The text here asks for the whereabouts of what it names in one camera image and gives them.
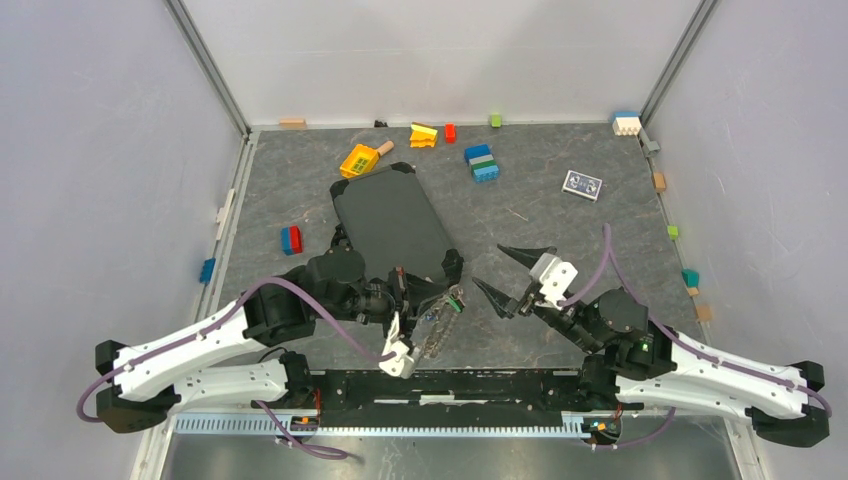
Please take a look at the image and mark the yellow orange wedge blocks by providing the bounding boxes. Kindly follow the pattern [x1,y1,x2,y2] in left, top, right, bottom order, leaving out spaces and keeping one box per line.
[409,122,438,148]

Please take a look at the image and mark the green key tag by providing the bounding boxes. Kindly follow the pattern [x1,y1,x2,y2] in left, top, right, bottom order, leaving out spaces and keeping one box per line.
[447,295,464,313]

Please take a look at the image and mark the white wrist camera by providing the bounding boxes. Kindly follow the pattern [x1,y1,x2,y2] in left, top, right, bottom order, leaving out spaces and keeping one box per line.
[378,312,421,379]
[529,253,578,308]

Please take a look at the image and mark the yellow toy window block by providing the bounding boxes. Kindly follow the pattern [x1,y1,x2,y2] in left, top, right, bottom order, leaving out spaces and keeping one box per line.
[339,144,380,178]

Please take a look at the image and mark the grey brick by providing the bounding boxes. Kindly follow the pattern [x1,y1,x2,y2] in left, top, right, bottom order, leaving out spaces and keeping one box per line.
[639,139,661,158]

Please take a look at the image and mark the white blue brick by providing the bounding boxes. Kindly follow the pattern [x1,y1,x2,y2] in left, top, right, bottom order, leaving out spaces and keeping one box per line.
[611,111,642,136]

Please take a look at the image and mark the metal disc keyring with rings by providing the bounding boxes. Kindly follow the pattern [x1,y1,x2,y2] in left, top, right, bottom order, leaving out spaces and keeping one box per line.
[417,285,465,360]

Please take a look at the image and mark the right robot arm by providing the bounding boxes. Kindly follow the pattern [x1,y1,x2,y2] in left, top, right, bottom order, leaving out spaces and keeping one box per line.
[473,246,830,448]

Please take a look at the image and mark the red small block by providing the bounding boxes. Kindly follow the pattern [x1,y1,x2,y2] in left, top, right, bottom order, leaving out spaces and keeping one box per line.
[444,123,457,144]

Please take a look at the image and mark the blue playing card box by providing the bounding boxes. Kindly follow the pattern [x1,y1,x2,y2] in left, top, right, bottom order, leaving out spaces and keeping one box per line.
[562,170,603,202]

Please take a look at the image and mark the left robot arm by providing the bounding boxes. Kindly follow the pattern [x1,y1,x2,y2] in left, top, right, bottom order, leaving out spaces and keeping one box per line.
[83,247,464,433]

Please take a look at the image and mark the red blue brick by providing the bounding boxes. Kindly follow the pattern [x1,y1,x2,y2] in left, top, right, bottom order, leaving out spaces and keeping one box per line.
[280,225,303,256]

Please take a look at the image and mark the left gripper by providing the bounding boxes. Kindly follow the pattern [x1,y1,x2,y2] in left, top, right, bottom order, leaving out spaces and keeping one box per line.
[316,266,448,343]

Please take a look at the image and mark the blue green stacked bricks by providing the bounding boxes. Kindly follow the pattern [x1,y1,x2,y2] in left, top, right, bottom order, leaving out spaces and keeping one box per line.
[464,144,500,183]

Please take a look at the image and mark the orange wooden block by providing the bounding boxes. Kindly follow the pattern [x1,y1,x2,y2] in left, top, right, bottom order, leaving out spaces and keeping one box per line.
[652,172,667,193]

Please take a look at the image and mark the tan block at right wall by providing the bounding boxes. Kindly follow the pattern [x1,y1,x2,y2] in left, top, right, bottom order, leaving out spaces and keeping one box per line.
[695,304,713,323]

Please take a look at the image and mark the dark grey hard case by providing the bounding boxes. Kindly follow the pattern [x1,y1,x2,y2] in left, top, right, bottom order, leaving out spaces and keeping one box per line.
[329,162,464,286]

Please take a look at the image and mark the white cable duct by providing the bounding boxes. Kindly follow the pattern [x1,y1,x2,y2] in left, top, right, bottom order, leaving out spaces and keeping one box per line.
[174,413,590,440]

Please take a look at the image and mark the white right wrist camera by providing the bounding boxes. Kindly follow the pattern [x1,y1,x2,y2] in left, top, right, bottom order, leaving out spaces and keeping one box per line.
[529,253,578,308]

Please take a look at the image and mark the teal block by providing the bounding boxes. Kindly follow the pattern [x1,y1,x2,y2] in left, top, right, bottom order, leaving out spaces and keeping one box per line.
[681,268,700,288]

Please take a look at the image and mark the wooden peg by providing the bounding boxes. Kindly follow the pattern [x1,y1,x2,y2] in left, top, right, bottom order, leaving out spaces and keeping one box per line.
[376,140,395,156]

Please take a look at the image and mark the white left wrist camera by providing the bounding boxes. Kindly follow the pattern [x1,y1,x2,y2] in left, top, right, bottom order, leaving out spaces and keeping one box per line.
[378,312,421,379]

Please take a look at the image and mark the tan wooden block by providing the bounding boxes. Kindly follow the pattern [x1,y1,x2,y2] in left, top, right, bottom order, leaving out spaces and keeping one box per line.
[278,118,307,129]

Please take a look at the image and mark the blue block at left wall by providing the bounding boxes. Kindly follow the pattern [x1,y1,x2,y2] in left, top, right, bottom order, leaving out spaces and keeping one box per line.
[198,258,216,285]

